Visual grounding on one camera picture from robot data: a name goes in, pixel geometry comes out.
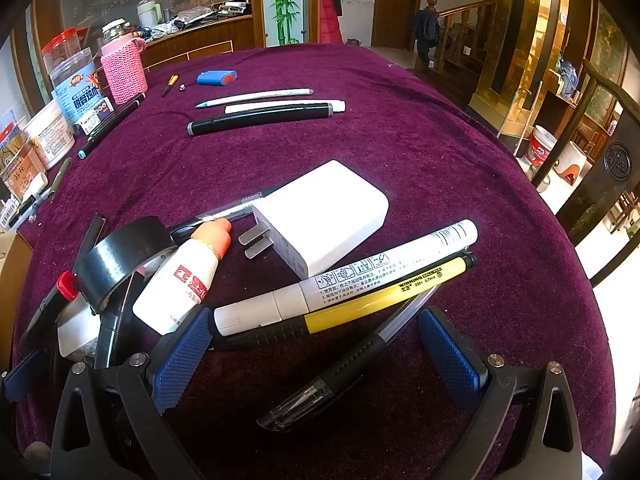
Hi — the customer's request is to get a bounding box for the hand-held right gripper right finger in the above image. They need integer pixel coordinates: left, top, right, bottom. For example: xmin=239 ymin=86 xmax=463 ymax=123
xmin=418 ymin=306 xmax=584 ymax=480

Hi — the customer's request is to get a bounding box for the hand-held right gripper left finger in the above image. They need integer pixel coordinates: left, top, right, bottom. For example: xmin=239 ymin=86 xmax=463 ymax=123
xmin=50 ymin=306 xmax=214 ymax=480

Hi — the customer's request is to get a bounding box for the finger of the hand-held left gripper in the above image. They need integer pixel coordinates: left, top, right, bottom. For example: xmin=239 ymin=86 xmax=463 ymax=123
xmin=2 ymin=350 xmax=51 ymax=404

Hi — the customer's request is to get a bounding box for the white glue bottle orange cap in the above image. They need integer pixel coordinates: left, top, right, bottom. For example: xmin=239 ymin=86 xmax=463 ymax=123
xmin=132 ymin=218 xmax=233 ymax=336

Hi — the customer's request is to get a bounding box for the black pen with red ring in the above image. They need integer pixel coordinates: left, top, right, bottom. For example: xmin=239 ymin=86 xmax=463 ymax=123
xmin=19 ymin=270 xmax=82 ymax=357

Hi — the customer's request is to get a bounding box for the yellow and black pen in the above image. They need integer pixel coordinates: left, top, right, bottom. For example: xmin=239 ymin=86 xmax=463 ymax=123
xmin=212 ymin=252 xmax=477 ymax=351

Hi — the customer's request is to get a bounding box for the cardboard box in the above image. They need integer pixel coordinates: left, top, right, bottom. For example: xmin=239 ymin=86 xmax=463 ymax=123
xmin=0 ymin=230 xmax=34 ymax=361

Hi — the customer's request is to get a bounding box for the clear black gel pen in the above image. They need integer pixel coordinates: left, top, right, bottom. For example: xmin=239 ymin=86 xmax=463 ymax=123
xmin=256 ymin=284 xmax=442 ymax=432

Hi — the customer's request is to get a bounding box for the white marker pen printed label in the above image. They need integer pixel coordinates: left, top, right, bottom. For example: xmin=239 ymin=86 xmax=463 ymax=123
xmin=214 ymin=219 xmax=479 ymax=337

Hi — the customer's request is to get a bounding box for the black tape roll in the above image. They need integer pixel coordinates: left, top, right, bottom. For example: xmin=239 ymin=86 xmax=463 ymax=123
xmin=75 ymin=216 xmax=179 ymax=314

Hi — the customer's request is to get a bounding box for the white power adapter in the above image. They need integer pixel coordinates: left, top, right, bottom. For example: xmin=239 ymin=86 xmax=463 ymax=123
xmin=238 ymin=160 xmax=390 ymax=281

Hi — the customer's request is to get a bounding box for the clear pen with black tip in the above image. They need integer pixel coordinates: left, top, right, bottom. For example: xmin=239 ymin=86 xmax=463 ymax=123
xmin=169 ymin=187 xmax=281 ymax=242

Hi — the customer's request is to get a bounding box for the black and white pen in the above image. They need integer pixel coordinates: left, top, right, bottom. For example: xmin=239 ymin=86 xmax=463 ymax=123
xmin=7 ymin=172 xmax=49 ymax=229

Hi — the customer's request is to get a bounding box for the purple velvet tablecloth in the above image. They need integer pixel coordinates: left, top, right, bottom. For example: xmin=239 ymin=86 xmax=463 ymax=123
xmin=10 ymin=42 xmax=616 ymax=480

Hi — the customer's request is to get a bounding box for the olive green pen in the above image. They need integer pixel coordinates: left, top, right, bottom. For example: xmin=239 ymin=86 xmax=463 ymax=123
xmin=47 ymin=157 xmax=74 ymax=202

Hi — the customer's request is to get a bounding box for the clear jar with orange label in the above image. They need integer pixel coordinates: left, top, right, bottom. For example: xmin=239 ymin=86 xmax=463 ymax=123
xmin=0 ymin=139 xmax=49 ymax=202

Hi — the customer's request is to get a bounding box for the white bucket with red label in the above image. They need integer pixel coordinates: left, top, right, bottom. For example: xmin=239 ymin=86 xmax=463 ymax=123
xmin=520 ymin=125 xmax=559 ymax=166

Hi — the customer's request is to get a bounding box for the plain white bucket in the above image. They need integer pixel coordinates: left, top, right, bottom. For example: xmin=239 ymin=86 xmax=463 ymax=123
xmin=552 ymin=141 xmax=589 ymax=187

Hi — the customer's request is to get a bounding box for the dark wooden chair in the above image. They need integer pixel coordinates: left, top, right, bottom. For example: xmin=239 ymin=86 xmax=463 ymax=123
xmin=530 ymin=59 xmax=640 ymax=288

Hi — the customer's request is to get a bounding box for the black marker with teal end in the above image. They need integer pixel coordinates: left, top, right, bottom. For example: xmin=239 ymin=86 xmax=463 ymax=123
xmin=77 ymin=92 xmax=147 ymax=161

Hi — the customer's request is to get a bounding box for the white round tub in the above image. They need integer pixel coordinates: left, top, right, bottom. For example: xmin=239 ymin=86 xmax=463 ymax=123
xmin=22 ymin=100 xmax=76 ymax=171

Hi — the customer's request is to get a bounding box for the thick black marker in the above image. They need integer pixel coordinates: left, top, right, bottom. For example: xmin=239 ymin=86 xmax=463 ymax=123
xmin=187 ymin=102 xmax=334 ymax=137

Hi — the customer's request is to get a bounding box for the small white printed box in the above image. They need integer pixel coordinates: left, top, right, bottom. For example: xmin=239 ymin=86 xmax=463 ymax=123
xmin=77 ymin=97 xmax=115 ymax=136

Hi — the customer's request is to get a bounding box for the white flat stick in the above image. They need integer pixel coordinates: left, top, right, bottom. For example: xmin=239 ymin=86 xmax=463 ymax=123
xmin=224 ymin=99 xmax=346 ymax=115

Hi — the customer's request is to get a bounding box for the thin white pen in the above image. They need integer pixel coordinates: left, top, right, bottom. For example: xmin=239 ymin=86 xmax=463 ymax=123
xmin=195 ymin=88 xmax=315 ymax=109

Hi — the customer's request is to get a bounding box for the blue battery pack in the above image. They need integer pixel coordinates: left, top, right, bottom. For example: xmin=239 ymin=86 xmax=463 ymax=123
xmin=196 ymin=70 xmax=238 ymax=87

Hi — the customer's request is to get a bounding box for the clear jar with blue label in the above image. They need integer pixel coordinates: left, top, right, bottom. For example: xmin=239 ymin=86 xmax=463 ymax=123
xmin=49 ymin=47 xmax=109 ymax=127

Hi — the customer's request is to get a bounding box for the jar with pink knit sleeve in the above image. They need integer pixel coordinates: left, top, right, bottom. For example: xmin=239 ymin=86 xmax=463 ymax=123
xmin=100 ymin=18 xmax=149 ymax=106

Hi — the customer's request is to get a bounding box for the curved wooden counter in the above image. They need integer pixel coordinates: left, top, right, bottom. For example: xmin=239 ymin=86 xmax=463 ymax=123
xmin=139 ymin=14 xmax=256 ymax=69

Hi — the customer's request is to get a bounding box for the wooden stair railing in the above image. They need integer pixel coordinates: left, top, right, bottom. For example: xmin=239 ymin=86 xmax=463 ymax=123
xmin=434 ymin=0 xmax=501 ymax=75

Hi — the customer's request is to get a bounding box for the clear jar with red lid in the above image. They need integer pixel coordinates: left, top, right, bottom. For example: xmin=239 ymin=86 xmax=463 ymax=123
xmin=42 ymin=28 xmax=92 ymax=77

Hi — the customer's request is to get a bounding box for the white tumbler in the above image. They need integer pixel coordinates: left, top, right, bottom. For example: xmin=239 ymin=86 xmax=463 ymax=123
xmin=137 ymin=0 xmax=162 ymax=29

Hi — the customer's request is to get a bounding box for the brown wooden door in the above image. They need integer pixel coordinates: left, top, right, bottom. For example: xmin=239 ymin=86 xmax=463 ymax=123
xmin=372 ymin=0 xmax=425 ymax=51

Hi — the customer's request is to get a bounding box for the red jacket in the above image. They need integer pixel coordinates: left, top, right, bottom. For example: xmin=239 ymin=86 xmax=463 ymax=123
xmin=318 ymin=0 xmax=345 ymax=45

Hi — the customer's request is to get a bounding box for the bamboo painted panel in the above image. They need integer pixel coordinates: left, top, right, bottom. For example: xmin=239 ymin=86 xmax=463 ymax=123
xmin=261 ymin=0 xmax=312 ymax=47

